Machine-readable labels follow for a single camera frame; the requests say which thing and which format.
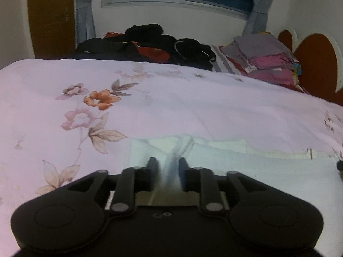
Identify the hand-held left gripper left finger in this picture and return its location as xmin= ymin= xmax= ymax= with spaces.
xmin=67 ymin=157 xmax=160 ymax=217

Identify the white knitted sweater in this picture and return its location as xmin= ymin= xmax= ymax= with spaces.
xmin=130 ymin=135 xmax=343 ymax=211

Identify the grey curtain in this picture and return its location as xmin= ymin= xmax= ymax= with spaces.
xmin=242 ymin=0 xmax=279 ymax=36
xmin=72 ymin=0 xmax=97 ymax=45

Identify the brown wooden door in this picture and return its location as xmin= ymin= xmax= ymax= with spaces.
xmin=27 ymin=0 xmax=78 ymax=59

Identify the brown and white headboard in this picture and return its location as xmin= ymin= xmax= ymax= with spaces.
xmin=277 ymin=29 xmax=343 ymax=104

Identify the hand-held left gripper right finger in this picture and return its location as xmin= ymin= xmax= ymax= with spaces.
xmin=178 ymin=157 xmax=258 ymax=217

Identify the stack of folded clothes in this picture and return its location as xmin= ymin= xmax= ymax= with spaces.
xmin=220 ymin=32 xmax=303 ymax=87

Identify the striped cloth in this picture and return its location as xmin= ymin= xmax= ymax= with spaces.
xmin=210 ymin=45 xmax=248 ymax=77

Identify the pink floral bedsheet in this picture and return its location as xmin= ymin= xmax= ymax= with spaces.
xmin=0 ymin=58 xmax=343 ymax=249

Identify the pile of dark clothes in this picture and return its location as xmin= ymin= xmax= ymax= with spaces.
xmin=75 ymin=24 xmax=217 ymax=70

